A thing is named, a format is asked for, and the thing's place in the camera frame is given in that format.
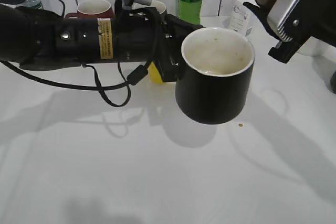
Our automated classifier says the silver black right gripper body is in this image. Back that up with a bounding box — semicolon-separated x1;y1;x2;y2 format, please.
267;0;335;63

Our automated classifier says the yellow paper cup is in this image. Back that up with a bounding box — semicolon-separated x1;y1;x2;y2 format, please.
148;62;164;84

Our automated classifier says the black ceramic mug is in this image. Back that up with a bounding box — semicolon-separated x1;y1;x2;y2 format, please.
175;27;256;125

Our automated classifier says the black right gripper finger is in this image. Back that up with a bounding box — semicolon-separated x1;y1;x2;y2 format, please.
243;2;280;40

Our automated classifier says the white ceramic mug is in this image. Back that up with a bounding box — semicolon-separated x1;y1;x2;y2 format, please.
298;37;331;57

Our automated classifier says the dark object at right edge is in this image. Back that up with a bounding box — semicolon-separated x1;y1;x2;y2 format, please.
330;72;336;94

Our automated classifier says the black cable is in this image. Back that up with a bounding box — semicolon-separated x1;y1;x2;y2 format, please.
0;0;162;108

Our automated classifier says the red ceramic mug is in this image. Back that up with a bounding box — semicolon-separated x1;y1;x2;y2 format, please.
65;0;115;18

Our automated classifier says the dark grey ceramic mug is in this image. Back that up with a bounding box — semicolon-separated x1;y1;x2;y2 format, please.
132;0;167;22

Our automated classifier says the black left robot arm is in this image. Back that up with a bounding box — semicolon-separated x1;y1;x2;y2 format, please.
1;5;200;71

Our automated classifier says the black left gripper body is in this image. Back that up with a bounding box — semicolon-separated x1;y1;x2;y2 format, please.
160;14;204;82

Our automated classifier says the white plastic bottle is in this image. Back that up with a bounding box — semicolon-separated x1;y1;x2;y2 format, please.
228;0;255;37

